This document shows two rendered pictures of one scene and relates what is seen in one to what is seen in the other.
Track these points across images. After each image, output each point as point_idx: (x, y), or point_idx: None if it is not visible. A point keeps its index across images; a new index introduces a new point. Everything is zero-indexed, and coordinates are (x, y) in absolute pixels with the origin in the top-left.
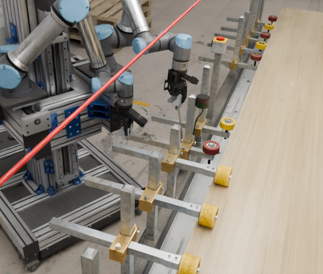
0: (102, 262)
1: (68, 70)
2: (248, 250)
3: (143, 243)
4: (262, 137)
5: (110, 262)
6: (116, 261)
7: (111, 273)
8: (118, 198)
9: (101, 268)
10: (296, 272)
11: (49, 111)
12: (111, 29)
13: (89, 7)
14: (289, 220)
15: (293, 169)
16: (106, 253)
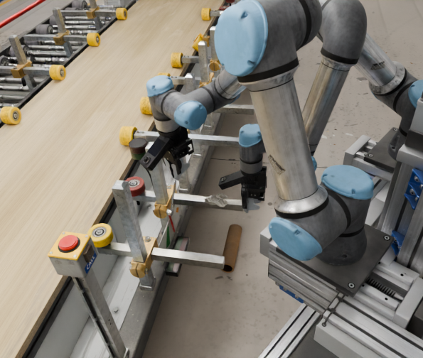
0: (270, 305)
1: (387, 209)
2: (122, 103)
3: (203, 150)
4: (59, 210)
5: (261, 307)
6: (254, 309)
7: (256, 294)
8: (274, 342)
9: (269, 298)
10: (94, 99)
11: (346, 151)
12: (325, 172)
13: (323, 48)
14: (82, 124)
15: (47, 170)
16: (270, 317)
